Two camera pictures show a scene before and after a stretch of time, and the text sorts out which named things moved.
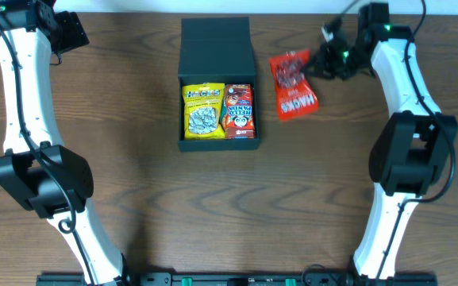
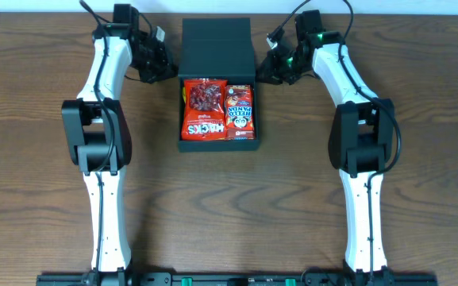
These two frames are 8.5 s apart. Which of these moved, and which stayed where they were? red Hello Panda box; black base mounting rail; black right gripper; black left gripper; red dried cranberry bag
Moved: black right gripper; red dried cranberry bag; black left gripper
Stayed: black base mounting rail; red Hello Panda box
